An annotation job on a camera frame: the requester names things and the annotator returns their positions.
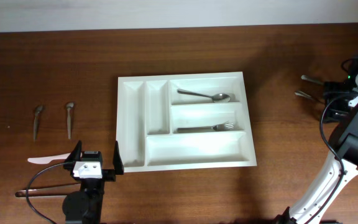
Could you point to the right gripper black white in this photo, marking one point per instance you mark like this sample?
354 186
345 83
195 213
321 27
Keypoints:
334 107

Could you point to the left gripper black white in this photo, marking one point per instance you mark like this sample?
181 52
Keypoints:
110 174

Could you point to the metal tablespoon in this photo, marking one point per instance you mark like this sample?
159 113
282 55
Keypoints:
304 95
217 98

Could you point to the metal fork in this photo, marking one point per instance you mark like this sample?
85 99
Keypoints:
312 80
218 127

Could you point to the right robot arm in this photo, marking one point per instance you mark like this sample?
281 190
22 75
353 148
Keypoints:
340 167

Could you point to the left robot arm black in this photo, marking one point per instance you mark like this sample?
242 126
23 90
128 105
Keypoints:
85 204

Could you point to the white plastic knife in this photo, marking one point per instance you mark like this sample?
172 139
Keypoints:
47 159

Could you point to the metal tongs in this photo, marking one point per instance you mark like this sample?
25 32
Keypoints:
51 191

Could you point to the small teaspoon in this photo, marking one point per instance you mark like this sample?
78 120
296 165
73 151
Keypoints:
37 113
69 107

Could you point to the small teaspoon far left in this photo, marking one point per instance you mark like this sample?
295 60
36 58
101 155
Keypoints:
37 113

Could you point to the white plastic cutlery tray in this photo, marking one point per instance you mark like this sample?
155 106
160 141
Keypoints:
149 111

